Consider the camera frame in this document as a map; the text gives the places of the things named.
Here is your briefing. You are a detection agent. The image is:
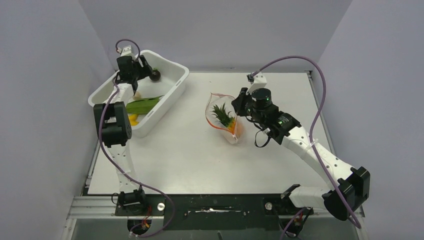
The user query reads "dark mangosteen toy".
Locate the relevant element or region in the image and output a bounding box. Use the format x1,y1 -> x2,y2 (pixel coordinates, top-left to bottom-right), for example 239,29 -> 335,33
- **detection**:
149,68 -> 162,82

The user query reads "toy pineapple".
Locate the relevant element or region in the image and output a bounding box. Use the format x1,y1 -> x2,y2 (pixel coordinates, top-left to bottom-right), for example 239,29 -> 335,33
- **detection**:
212,103 -> 244,138

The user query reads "clear zip top bag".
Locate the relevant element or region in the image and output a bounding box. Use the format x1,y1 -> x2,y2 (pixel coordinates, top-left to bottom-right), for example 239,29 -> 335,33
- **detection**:
204,93 -> 245,145

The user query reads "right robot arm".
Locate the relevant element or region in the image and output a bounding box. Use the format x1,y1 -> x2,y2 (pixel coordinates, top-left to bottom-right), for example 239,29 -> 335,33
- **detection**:
231,87 -> 371,221

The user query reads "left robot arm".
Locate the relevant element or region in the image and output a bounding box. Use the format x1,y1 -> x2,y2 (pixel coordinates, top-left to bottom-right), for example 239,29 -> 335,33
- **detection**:
93,54 -> 152,215

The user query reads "garlic toy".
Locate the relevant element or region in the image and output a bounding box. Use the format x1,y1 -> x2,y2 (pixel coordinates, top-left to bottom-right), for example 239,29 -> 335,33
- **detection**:
132,91 -> 142,101

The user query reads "white plastic bin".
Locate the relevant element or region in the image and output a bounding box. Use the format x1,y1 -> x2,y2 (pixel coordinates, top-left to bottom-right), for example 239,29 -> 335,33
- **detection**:
88,46 -> 190,138

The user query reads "green toy vegetable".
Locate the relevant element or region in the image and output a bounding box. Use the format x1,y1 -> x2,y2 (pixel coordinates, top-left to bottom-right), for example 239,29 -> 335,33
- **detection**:
126,95 -> 163,115

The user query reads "yellow toy banana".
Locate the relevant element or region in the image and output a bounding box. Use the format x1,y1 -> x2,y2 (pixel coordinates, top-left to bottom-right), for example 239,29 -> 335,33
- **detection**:
128,114 -> 139,126

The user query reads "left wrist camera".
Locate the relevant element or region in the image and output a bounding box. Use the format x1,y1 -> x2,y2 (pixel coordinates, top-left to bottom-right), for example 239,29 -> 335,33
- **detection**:
120,45 -> 136,60

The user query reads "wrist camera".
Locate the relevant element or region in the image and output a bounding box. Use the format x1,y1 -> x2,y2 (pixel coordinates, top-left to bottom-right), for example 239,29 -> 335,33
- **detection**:
247,72 -> 268,95
120,45 -> 136,60

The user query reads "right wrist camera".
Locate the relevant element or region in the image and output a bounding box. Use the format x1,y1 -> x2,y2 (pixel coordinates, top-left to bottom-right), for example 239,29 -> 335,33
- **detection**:
247,72 -> 268,95

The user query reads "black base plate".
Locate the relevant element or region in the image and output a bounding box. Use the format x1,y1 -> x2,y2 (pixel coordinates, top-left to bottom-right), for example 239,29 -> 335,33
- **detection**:
115,194 -> 299,235

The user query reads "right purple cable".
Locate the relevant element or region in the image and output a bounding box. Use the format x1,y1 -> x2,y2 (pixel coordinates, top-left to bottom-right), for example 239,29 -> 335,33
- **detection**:
248,55 -> 363,240

